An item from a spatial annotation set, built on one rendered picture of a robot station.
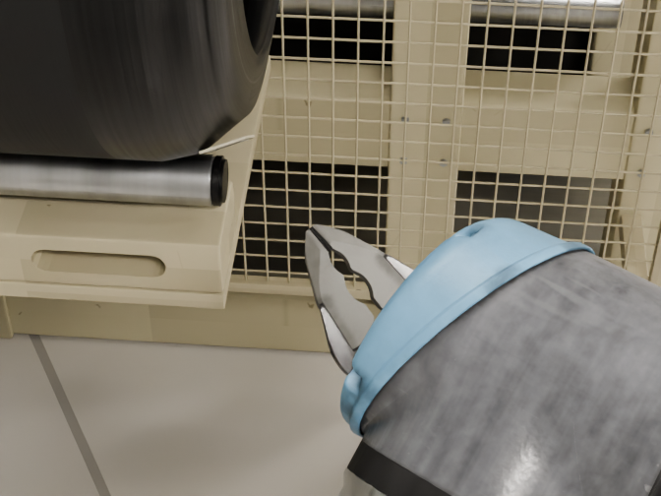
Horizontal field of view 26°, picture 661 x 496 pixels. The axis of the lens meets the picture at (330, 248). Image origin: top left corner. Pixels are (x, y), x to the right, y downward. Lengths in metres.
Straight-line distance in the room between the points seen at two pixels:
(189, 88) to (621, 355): 0.55
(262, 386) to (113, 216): 1.04
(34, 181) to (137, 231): 0.10
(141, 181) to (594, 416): 0.73
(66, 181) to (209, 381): 1.08
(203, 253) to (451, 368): 0.69
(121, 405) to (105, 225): 1.03
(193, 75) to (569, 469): 0.55
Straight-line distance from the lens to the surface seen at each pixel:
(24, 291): 1.32
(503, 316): 0.57
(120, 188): 1.24
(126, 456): 2.20
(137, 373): 2.31
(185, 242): 1.24
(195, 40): 1.01
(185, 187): 1.23
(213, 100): 1.08
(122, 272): 1.28
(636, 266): 2.01
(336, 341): 1.03
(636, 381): 0.56
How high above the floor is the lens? 1.70
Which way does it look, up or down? 43 degrees down
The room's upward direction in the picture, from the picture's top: straight up
